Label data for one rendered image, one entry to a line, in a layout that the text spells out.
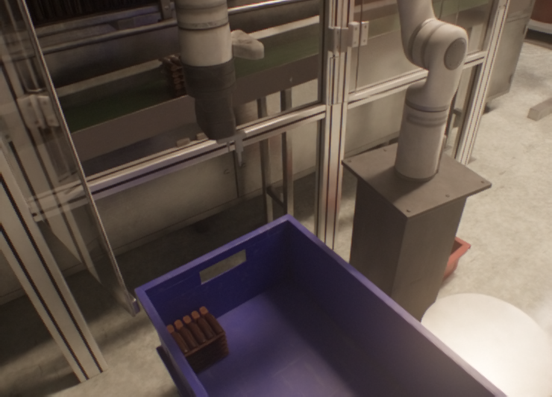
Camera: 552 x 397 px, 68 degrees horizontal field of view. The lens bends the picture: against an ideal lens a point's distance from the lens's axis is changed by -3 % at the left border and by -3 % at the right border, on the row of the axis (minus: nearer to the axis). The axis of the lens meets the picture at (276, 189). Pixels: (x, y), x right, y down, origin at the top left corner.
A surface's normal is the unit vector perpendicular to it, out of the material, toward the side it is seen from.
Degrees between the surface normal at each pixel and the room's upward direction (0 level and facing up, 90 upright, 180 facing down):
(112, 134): 90
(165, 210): 90
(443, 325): 0
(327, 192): 90
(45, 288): 90
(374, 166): 0
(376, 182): 0
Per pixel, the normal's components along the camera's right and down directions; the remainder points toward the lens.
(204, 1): 0.26, 0.55
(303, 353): -0.04, -0.80
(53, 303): 0.56, 0.48
